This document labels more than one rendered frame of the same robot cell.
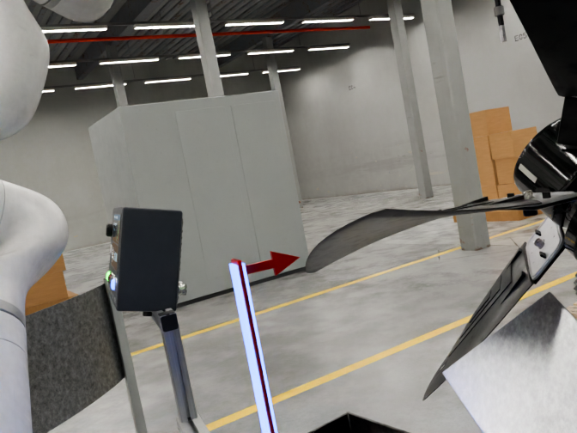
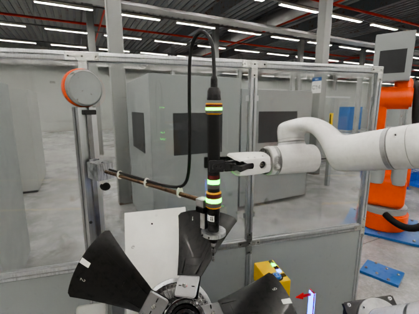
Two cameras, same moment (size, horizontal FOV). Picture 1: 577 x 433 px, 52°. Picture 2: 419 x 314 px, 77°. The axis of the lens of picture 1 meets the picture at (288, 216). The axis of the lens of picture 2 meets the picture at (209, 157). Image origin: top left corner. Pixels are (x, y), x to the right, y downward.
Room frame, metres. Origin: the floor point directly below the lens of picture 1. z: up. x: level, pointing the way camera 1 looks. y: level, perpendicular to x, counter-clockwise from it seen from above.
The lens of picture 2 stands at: (1.37, -0.23, 1.80)
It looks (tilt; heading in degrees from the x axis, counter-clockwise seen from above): 11 degrees down; 184
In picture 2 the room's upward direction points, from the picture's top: straight up
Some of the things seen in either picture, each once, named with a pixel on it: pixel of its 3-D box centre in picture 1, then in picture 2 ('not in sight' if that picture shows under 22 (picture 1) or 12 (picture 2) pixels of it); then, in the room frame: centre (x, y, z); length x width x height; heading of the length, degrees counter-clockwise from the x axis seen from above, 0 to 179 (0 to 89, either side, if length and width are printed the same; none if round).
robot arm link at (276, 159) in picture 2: not in sight; (270, 161); (0.62, -0.11, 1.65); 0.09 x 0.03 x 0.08; 20
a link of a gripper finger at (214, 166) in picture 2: not in sight; (222, 166); (0.70, -0.25, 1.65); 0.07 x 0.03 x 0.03; 110
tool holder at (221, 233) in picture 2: not in sight; (211, 217); (0.67, -0.28, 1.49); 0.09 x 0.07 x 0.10; 55
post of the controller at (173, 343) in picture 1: (177, 365); not in sight; (1.05, 0.25, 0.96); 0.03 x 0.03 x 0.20; 20
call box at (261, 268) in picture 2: not in sight; (270, 280); (0.27, -0.03, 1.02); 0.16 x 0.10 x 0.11; 20
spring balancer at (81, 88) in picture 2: not in sight; (81, 88); (0.26, -0.86, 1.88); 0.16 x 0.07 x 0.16; 145
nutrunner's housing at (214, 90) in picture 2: not in sight; (213, 164); (0.67, -0.27, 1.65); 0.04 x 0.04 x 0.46
